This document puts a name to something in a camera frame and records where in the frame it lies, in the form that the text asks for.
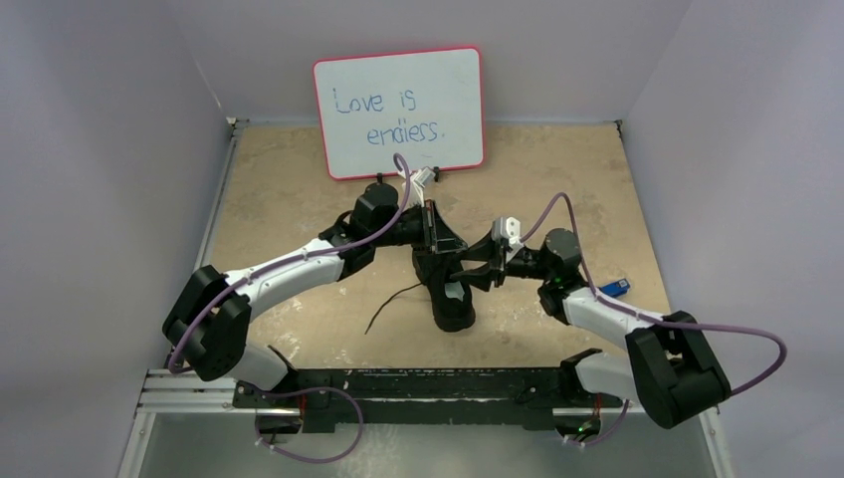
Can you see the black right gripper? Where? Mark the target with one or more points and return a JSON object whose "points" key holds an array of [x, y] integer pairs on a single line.
{"points": [[498, 264]]}

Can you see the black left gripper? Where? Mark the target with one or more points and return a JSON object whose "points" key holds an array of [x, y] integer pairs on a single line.
{"points": [[442, 238]]}

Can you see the black shoe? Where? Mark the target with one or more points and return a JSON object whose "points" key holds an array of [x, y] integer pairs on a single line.
{"points": [[451, 300]]}

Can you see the black shoelace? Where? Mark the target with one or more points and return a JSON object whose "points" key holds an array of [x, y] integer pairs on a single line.
{"points": [[398, 298]]}

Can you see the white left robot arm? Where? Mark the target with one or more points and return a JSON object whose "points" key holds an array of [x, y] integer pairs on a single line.
{"points": [[209, 323]]}

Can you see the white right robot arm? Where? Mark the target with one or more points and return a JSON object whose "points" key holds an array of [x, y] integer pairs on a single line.
{"points": [[669, 369]]}

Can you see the blue black marker eraser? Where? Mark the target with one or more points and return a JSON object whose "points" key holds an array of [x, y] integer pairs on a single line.
{"points": [[615, 289]]}

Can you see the red framed whiteboard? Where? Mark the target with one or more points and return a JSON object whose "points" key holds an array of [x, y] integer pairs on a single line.
{"points": [[427, 105]]}

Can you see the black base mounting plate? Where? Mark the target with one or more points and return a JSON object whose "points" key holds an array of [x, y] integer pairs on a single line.
{"points": [[533, 398]]}

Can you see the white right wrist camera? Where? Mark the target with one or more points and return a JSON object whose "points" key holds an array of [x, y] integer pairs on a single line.
{"points": [[507, 231]]}

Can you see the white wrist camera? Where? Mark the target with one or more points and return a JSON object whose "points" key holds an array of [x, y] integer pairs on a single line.
{"points": [[507, 231], [421, 177]]}

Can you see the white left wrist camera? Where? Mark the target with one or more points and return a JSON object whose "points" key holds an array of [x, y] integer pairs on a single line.
{"points": [[421, 177]]}

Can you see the aluminium extrusion rail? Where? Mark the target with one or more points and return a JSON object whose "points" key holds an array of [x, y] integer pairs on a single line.
{"points": [[164, 392]]}

